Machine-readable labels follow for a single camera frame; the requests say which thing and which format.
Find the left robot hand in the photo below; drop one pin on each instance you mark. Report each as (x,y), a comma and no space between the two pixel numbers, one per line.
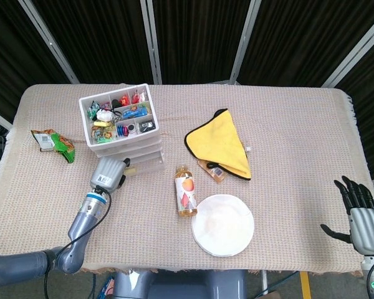
(107,172)

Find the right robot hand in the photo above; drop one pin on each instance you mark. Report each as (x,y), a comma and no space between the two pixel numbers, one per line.
(367,232)

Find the yellow eraser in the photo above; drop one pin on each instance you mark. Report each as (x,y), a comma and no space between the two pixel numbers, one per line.
(131,171)

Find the white drawer organizer box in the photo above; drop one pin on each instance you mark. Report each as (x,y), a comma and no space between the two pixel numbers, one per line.
(88,137)

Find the translucent plastic drawer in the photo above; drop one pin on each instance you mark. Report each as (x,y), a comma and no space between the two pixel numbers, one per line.
(134,154)
(149,165)
(127,146)

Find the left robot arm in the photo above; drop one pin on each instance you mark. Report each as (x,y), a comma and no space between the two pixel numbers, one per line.
(81,224)

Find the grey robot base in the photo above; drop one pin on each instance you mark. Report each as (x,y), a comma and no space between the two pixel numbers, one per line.
(180,286)

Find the black labelled packet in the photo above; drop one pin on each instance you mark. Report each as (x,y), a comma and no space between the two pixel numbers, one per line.
(148,125)

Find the green lion print packet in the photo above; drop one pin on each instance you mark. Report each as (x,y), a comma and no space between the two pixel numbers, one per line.
(103,135)

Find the small yellow packet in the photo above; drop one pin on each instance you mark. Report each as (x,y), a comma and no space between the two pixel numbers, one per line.
(101,123)

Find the black round cap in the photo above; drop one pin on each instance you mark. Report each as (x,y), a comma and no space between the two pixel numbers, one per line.
(131,128)

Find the green snack bag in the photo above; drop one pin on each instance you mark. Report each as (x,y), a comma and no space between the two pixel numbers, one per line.
(59,143)

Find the small green packet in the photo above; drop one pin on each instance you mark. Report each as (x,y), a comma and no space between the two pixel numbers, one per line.
(93,109)

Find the small black trinket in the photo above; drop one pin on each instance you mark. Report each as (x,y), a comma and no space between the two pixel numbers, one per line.
(116,103)

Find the beige woven tablecloth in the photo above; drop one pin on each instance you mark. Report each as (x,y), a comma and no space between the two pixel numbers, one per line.
(143,236)

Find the small red toy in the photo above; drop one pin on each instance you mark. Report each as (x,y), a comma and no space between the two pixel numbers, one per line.
(125,100)

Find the juice bottle with fruit label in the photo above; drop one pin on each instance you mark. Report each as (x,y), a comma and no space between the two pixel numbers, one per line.
(185,190)

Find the red candy packet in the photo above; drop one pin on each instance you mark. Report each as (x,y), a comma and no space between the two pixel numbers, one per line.
(137,97)

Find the yellow floor tape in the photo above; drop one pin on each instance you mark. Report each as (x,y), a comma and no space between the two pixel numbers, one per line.
(305,285)

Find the orange plastic packet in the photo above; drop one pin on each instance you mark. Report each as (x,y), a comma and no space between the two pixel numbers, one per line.
(216,175)

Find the metal table leg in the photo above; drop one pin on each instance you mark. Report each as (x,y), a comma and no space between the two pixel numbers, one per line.
(264,280)

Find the blue printed package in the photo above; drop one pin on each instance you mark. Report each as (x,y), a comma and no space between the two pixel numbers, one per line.
(106,288)

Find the yellow cloth with black trim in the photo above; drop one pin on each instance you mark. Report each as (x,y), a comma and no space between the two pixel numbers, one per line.
(218,140)

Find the white paper plate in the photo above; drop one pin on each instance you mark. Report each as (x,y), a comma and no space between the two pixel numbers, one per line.
(222,225)

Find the black pleated curtain panel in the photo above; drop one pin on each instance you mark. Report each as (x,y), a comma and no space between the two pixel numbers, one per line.
(305,40)
(103,37)
(6,46)
(199,37)

